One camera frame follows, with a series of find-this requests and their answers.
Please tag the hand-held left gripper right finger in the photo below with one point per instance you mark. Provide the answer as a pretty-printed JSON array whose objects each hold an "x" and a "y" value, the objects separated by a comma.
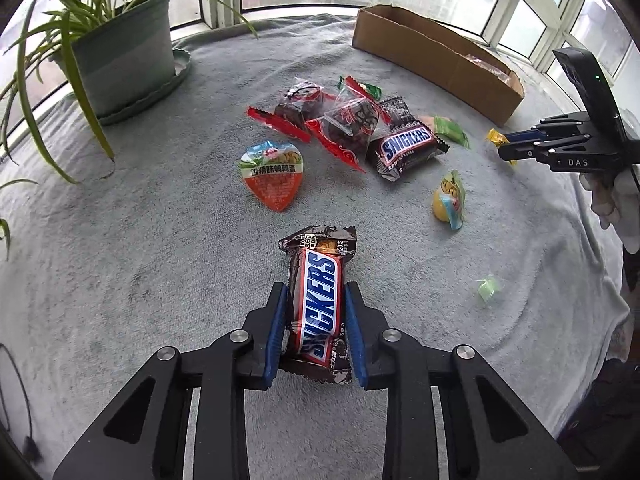
[{"x": 356, "y": 330}]

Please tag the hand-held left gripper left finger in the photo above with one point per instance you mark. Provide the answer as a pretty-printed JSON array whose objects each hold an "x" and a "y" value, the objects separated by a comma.
[{"x": 275, "y": 330}]

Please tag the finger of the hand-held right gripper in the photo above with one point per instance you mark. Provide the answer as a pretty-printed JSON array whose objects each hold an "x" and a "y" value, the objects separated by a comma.
[
  {"x": 515, "y": 152},
  {"x": 525, "y": 136}
]

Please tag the brown chocolate bar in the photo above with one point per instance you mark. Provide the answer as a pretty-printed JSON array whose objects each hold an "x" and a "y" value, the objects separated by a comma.
[
  {"x": 315, "y": 300},
  {"x": 405, "y": 147}
]

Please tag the dark patterned snack packet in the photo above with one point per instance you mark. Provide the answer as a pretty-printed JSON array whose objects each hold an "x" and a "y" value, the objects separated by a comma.
[{"x": 397, "y": 112}]

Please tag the cardboard box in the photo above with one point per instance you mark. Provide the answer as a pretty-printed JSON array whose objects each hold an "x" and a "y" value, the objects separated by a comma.
[{"x": 425, "y": 55}]

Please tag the heart-shaped egg pack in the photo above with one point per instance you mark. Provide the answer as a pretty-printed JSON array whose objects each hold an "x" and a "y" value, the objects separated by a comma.
[{"x": 272, "y": 180}]

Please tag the clear red-edged dark snack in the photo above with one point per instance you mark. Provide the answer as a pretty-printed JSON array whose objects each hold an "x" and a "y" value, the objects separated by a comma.
[
  {"x": 350, "y": 122},
  {"x": 295, "y": 105}
]

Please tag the person's right hand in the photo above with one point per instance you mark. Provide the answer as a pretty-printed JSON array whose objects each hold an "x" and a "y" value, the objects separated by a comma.
[{"x": 607, "y": 200}]

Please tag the light green snack packet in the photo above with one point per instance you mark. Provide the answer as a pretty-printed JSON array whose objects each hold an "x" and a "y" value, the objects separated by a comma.
[{"x": 450, "y": 130}]

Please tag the clear bread packet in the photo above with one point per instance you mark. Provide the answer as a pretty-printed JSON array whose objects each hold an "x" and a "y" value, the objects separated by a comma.
[{"x": 492, "y": 67}]

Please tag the yellow and blue candy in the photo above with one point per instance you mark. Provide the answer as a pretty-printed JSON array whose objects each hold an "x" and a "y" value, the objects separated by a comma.
[{"x": 447, "y": 202}]

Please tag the small pale green candy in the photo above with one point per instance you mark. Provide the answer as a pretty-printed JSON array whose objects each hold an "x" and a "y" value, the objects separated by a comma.
[{"x": 487, "y": 288}]

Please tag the green wrapped candy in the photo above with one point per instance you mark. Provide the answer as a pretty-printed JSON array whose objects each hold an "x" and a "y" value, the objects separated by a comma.
[{"x": 370, "y": 90}]

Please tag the green pot saucer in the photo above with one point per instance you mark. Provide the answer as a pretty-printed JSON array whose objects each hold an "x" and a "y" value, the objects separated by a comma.
[{"x": 175, "y": 80}]

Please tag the green plant pot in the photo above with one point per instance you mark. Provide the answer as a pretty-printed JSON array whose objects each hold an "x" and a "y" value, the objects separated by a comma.
[{"x": 120, "y": 70}]

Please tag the spider plant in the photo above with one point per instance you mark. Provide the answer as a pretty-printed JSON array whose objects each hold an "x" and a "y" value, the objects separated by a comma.
[{"x": 65, "y": 45}]

